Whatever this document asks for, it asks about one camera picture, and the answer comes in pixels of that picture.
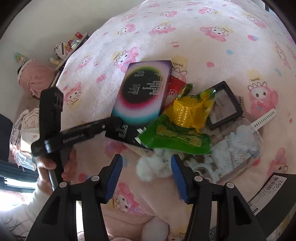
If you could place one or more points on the white plush cat toy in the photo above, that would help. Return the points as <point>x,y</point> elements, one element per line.
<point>156,165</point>

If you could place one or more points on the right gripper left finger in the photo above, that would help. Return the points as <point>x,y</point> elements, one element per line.
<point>109,177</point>

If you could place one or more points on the black screen protector box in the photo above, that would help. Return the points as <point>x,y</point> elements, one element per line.
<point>140,99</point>

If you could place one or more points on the green yellow snack bag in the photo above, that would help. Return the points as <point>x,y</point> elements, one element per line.
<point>180,126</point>

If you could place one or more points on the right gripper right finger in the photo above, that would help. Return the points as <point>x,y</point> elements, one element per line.
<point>183,177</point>

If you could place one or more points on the cluttered bedside table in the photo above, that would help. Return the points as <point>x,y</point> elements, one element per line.
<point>64,50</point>

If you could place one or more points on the pink cartoon bed blanket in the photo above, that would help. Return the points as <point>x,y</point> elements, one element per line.
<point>207,42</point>

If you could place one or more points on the clear cartoon phone case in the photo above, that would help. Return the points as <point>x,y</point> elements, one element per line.
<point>235,147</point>

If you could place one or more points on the red snack packet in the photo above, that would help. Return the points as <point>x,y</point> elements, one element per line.
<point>174,87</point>

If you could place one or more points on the black cardboard shoe box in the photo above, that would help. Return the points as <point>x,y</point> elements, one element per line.
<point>274,204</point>

